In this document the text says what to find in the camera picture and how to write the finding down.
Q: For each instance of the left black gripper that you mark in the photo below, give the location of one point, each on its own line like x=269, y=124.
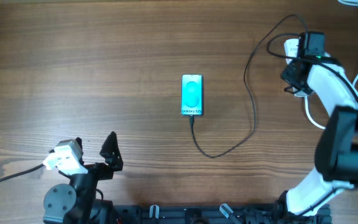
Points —
x=95, y=169

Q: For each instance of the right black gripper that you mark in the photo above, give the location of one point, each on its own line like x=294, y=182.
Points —
x=295, y=73

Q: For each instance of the blue Galaxy S25 smartphone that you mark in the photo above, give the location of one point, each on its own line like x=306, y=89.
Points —
x=192, y=95

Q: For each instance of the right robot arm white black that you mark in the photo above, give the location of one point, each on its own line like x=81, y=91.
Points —
x=335, y=170

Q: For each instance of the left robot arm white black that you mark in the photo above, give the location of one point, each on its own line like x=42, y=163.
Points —
x=80, y=201

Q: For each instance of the white power strip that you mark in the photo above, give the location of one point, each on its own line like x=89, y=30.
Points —
x=291, y=49

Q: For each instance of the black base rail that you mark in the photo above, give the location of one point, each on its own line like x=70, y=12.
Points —
x=253, y=213

